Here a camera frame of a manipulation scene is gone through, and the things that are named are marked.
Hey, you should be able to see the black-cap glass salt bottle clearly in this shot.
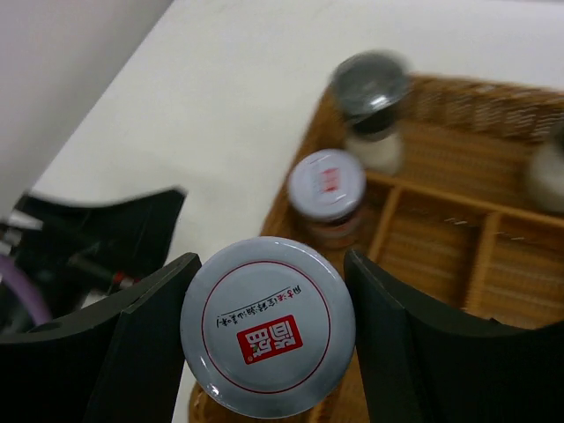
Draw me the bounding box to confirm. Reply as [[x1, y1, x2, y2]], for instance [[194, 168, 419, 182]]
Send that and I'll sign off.
[[526, 121, 563, 214]]

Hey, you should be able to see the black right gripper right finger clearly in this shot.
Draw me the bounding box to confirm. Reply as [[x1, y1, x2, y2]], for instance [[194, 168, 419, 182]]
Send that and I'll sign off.
[[344, 250, 563, 422]]

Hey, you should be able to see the brown wicker divided basket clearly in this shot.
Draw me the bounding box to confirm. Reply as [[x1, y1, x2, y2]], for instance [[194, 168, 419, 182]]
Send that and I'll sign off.
[[189, 76, 563, 422]]

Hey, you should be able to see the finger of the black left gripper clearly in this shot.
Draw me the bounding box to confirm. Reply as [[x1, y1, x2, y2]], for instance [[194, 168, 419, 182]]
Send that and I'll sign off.
[[13, 188, 187, 304]]

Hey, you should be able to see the orange-label spice jar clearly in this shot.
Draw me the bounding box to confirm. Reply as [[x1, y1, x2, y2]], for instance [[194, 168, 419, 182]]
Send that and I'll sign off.
[[286, 149, 367, 249]]

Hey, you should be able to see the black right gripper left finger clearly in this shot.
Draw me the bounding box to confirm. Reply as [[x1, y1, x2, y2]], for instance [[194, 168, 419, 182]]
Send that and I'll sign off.
[[1, 253, 201, 422]]

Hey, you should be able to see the clear-cap salt grinder bottle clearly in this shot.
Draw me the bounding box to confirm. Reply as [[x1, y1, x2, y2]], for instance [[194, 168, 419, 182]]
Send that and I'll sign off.
[[330, 50, 411, 175]]

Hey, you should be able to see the white-lid brown spice jar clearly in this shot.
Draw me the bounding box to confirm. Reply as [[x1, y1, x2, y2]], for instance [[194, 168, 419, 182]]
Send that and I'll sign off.
[[180, 236, 355, 419]]

